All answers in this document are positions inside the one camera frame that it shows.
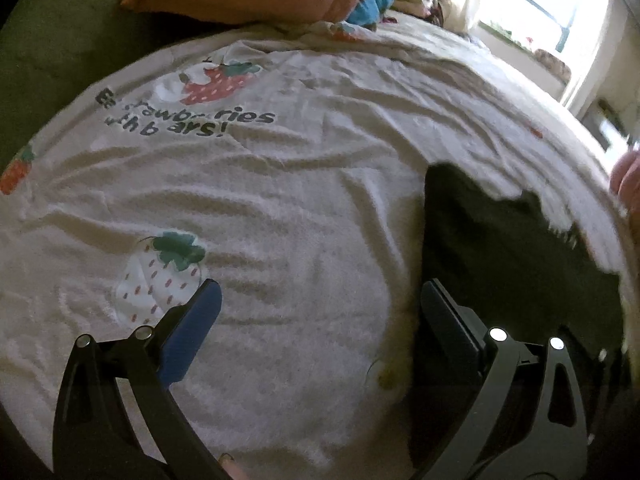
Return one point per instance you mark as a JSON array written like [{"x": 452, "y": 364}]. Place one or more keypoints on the black garment with orange cuffs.
[{"x": 500, "y": 250}]

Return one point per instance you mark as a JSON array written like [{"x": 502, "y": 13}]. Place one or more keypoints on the dark furniture piece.
[{"x": 607, "y": 122}]

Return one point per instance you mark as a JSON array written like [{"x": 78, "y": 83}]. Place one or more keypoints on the floral cushion on sill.
[{"x": 552, "y": 66}]

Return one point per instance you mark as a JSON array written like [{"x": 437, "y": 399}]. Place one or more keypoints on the green quilted headboard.
[{"x": 60, "y": 35}]

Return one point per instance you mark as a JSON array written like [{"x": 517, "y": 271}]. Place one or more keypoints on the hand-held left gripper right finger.
[{"x": 452, "y": 317}]

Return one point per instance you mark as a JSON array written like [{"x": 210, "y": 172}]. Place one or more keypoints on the strawberry print bed sheet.
[{"x": 300, "y": 185}]

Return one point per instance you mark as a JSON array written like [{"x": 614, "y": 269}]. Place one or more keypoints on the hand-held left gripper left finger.
[{"x": 192, "y": 327}]

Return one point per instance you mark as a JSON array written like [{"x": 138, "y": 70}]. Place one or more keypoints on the pink bundled cloth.
[{"x": 627, "y": 180}]

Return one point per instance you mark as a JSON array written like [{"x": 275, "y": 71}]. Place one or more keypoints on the person's left hand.
[{"x": 231, "y": 469}]

